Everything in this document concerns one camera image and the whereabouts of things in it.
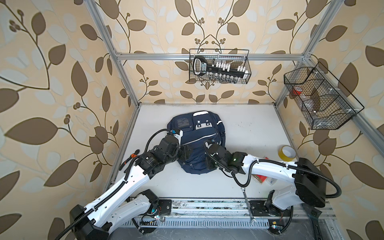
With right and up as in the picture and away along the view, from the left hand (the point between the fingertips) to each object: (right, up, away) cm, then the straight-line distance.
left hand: (188, 148), depth 74 cm
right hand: (+9, -8, +9) cm, 15 cm away
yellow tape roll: (+57, -9, +16) cm, 60 cm away
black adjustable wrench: (+62, -32, -2) cm, 70 cm away
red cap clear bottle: (+60, +30, +7) cm, 67 cm away
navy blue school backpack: (+5, +9, +24) cm, 26 cm away
